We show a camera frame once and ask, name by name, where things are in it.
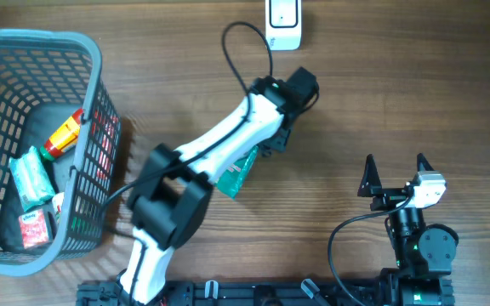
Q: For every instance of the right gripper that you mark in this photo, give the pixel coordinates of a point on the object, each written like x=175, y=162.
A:
x=371, y=186

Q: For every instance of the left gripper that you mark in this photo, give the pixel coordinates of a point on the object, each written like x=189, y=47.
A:
x=280, y=141

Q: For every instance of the green 3M gloves packet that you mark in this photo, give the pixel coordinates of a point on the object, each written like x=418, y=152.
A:
x=232, y=180

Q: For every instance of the red sriracha sauce bottle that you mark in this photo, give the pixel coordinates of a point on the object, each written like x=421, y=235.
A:
x=63, y=138

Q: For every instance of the green lid white jar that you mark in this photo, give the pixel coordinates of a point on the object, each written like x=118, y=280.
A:
x=57, y=202

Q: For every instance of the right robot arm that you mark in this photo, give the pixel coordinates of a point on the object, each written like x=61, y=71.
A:
x=424, y=253

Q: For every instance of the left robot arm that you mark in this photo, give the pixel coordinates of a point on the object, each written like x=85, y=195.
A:
x=171, y=198

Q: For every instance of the white barcode scanner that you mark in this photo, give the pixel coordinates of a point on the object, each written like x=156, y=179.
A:
x=283, y=24

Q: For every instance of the pale green wipes packet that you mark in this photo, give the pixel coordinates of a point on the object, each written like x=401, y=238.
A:
x=31, y=179

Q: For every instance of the red tissue packet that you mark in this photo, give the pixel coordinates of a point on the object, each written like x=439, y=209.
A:
x=35, y=229

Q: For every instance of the grey plastic mesh basket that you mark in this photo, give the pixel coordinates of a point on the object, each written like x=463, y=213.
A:
x=44, y=77

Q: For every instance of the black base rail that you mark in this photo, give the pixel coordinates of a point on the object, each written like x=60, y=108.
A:
x=306, y=292

